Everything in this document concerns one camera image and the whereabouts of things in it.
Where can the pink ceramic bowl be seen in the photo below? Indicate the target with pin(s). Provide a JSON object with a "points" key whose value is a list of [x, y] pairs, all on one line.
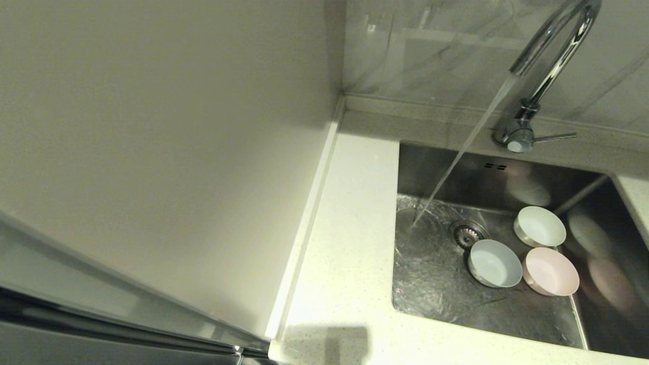
{"points": [[550, 271]]}

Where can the round metal drain strainer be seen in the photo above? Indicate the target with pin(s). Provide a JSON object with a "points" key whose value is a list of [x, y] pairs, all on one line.
{"points": [[464, 233]]}

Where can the chrome gooseneck faucet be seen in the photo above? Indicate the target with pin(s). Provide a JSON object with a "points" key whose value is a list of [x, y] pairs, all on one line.
{"points": [[518, 133]]}

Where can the glossy grey appliance panel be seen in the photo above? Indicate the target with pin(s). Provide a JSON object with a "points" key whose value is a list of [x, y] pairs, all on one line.
{"points": [[101, 299]]}

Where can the pale blue ceramic bowl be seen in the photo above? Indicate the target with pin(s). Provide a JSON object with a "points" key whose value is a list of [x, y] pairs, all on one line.
{"points": [[495, 263]]}

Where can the stainless steel kitchen sink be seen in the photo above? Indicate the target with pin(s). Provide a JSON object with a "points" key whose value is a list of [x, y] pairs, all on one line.
{"points": [[507, 314]]}

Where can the running water stream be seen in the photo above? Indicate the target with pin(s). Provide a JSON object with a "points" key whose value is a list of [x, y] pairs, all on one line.
{"points": [[474, 134]]}

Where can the white ceramic bowl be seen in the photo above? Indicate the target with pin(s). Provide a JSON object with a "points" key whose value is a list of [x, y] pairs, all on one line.
{"points": [[540, 227]]}

